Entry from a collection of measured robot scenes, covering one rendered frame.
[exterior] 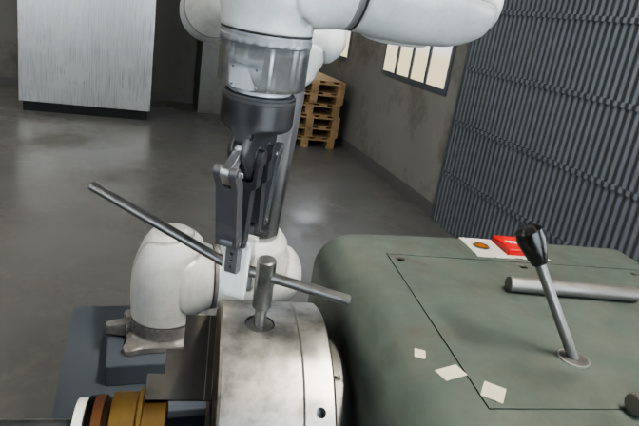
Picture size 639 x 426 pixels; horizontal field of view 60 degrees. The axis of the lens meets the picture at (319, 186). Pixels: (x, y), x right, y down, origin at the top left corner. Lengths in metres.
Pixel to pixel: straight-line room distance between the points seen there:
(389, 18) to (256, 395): 0.40
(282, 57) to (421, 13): 0.14
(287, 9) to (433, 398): 0.39
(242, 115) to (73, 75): 6.87
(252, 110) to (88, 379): 0.97
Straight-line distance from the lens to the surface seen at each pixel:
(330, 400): 0.62
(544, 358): 0.70
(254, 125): 0.53
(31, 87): 7.47
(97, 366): 1.42
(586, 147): 3.68
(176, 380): 0.74
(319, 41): 1.08
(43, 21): 7.36
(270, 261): 0.61
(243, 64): 0.52
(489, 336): 0.71
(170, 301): 1.30
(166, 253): 1.26
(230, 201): 0.55
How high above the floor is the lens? 1.59
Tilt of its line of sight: 17 degrees down
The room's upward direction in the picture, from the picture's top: 9 degrees clockwise
